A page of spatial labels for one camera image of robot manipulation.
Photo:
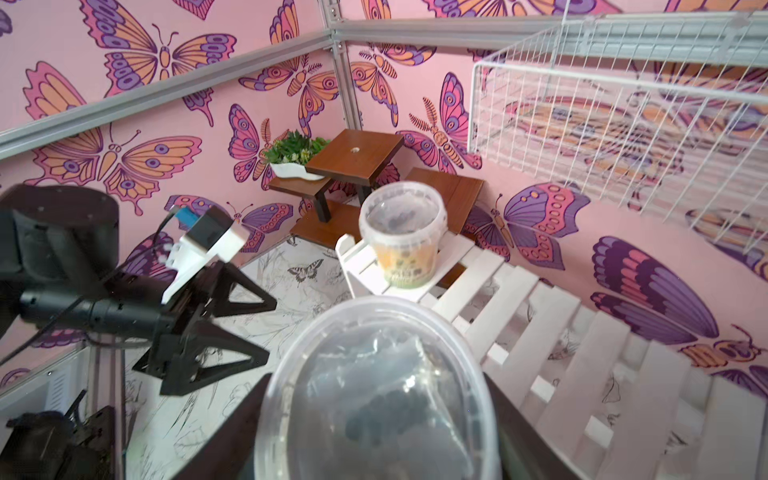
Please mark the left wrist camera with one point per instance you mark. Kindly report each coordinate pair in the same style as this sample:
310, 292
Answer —
211, 235

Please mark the brown wooden stepped stand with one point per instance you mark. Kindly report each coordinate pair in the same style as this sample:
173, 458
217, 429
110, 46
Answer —
359, 158

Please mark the seed jar with dark seeds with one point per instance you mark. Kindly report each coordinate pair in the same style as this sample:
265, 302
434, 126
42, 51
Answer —
377, 388

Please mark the white wire basket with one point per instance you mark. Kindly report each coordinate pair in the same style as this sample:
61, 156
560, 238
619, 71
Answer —
662, 115

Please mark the front aluminium rail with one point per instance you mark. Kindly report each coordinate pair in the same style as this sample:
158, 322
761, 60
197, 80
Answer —
65, 420

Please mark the seed jar with yellow seeds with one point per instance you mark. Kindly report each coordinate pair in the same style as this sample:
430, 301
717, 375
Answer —
403, 222

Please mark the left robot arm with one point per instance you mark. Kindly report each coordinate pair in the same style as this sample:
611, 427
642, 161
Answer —
60, 269

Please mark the aluminium frame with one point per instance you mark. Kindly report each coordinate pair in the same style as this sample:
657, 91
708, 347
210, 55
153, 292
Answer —
240, 60

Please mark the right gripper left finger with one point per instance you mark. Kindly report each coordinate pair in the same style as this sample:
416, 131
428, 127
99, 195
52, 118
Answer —
229, 453

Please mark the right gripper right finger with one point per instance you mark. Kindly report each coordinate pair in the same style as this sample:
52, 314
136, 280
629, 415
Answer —
523, 453

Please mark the white slatted two-tier shelf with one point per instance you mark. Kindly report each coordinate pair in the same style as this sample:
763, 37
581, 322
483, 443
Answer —
610, 404

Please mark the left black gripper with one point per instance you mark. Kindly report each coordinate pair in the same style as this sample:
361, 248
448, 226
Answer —
184, 359

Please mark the green plant in white pot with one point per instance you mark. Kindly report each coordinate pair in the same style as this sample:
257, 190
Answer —
289, 156

